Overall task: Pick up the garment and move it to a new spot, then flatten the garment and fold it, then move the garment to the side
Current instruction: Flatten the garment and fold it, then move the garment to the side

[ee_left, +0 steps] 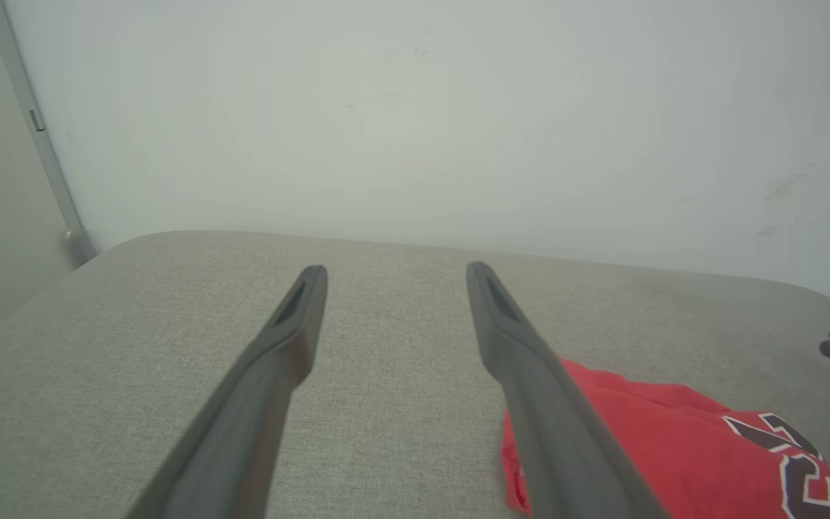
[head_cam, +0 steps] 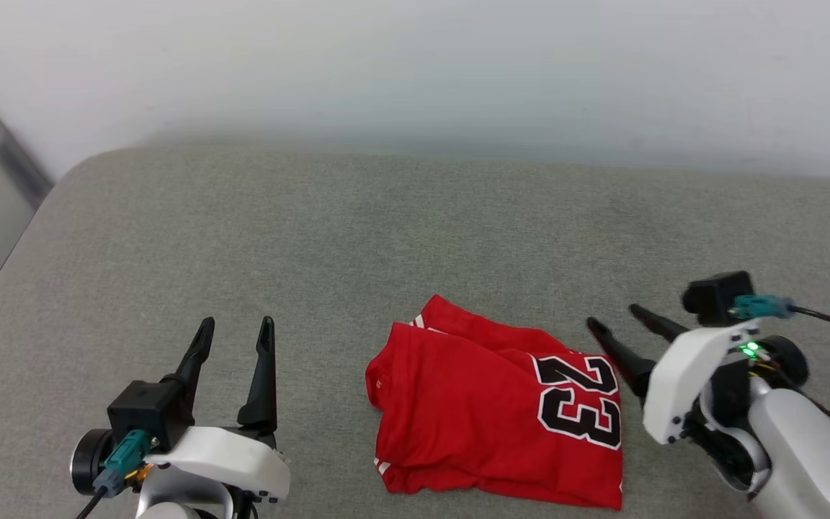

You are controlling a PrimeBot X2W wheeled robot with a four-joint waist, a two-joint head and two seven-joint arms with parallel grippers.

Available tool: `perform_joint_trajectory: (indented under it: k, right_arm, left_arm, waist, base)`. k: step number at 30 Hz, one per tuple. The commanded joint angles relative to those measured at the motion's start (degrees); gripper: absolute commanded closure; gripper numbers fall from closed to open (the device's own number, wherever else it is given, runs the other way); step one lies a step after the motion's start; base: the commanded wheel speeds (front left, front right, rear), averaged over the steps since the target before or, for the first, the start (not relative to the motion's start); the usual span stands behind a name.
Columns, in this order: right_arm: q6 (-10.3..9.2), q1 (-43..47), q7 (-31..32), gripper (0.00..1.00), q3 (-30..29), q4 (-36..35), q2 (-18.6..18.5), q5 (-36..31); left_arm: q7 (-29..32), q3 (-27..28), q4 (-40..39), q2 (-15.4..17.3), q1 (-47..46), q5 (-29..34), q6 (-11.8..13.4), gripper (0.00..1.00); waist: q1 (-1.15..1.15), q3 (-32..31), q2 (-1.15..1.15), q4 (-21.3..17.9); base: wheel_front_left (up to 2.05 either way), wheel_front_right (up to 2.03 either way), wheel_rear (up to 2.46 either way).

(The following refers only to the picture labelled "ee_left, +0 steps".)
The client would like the red and white basketball jersey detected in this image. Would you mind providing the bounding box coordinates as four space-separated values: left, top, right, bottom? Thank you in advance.
500 358 830 519

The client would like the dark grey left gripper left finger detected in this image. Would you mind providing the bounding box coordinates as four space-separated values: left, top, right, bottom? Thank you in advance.
127 264 329 519

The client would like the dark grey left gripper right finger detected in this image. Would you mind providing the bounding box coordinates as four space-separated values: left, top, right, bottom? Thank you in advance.
465 260 669 519

